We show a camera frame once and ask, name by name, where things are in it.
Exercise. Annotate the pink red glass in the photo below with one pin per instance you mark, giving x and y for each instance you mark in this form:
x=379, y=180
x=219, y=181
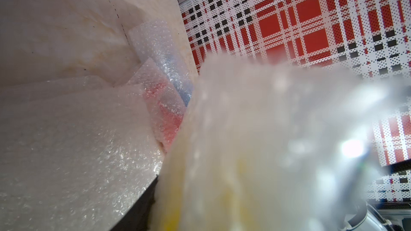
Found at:
x=164, y=104

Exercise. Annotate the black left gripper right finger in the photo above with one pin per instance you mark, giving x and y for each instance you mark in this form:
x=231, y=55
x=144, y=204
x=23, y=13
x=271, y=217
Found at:
x=402, y=166

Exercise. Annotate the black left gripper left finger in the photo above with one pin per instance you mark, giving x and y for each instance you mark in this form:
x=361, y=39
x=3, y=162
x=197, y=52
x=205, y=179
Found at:
x=137, y=218

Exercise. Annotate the yellow glass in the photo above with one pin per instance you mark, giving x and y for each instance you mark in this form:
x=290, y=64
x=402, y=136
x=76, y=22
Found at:
x=271, y=147

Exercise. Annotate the wrapped light blue glass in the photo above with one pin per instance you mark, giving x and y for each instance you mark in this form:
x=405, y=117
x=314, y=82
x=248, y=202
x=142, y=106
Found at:
x=153, y=39

